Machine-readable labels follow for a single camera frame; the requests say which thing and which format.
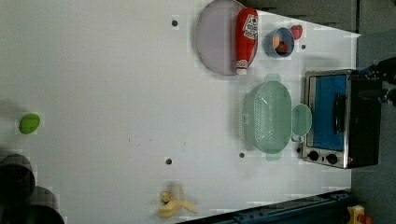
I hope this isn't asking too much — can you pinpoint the yellow orange clamp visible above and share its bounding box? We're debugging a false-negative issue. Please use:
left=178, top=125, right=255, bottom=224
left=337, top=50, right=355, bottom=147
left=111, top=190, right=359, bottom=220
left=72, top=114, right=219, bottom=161
left=347, top=205, right=373, bottom=224

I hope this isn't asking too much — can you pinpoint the grey round plate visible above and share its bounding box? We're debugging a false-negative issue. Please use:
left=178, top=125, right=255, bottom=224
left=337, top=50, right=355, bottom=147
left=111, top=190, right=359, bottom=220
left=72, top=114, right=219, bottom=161
left=195, top=0, right=258, bottom=76

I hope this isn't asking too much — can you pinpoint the orange toy fruit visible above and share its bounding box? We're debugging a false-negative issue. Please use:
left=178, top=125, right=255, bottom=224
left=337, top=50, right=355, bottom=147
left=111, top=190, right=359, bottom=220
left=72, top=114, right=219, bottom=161
left=273, top=35, right=280, bottom=49

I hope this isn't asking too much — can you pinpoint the green mug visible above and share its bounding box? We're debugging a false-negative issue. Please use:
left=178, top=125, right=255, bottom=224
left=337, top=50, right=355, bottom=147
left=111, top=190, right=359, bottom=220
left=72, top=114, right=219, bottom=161
left=291, top=104, right=312, bottom=143

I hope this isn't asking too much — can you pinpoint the red toy strawberry in bowl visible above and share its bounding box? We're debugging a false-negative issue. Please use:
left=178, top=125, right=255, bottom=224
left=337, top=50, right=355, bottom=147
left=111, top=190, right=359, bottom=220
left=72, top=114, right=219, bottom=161
left=276, top=41, right=288, bottom=53

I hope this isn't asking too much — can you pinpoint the black toaster oven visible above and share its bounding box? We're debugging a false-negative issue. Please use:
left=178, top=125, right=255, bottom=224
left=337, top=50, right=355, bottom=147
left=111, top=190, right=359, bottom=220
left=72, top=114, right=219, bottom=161
left=302, top=69, right=382, bottom=169

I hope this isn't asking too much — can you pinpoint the pink toy strawberry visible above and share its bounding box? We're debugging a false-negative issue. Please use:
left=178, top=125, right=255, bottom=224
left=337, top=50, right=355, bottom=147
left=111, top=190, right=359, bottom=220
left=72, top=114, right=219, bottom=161
left=290, top=25, right=303, bottom=40

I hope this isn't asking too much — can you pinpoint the green plastic strainer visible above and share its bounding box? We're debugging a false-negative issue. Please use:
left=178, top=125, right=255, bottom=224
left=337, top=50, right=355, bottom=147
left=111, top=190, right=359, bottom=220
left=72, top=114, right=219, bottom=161
left=239, top=74, right=291, bottom=161

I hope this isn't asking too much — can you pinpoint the blue bowl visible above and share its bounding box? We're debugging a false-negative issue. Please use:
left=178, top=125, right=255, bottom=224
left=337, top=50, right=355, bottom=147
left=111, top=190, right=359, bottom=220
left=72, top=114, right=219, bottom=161
left=264, top=27, right=294, bottom=58

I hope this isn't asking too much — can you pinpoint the black cylinder base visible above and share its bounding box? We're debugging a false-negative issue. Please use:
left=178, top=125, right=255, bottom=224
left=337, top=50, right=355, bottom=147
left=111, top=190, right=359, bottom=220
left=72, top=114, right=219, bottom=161
left=0, top=154, right=35, bottom=207

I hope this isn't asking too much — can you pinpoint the peeled toy banana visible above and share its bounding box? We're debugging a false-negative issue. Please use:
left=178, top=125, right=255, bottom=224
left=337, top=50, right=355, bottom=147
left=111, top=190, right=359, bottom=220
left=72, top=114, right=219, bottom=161
left=157, top=181, right=198, bottom=218

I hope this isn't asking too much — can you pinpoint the red ketchup bottle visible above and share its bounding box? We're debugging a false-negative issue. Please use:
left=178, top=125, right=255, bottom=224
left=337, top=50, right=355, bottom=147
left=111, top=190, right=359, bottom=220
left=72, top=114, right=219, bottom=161
left=235, top=7, right=259, bottom=75

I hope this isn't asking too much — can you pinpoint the green toy lime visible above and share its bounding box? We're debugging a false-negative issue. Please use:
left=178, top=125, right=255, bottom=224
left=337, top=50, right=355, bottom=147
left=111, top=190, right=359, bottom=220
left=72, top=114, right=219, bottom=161
left=19, top=114, right=40, bottom=134

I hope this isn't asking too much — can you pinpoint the blue metal frame rail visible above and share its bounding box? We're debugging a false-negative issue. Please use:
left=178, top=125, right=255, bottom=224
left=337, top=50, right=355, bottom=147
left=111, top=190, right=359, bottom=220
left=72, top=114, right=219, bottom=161
left=178, top=190, right=357, bottom=224

